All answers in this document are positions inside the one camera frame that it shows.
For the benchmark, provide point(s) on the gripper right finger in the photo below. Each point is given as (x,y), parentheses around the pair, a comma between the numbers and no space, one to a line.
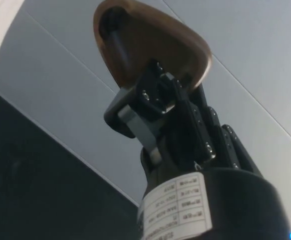
(203,130)

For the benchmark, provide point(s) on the brown cup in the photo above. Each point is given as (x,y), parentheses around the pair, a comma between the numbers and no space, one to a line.
(165,40)

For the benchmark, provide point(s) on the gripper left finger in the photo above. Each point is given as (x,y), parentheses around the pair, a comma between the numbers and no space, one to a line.
(148,97)

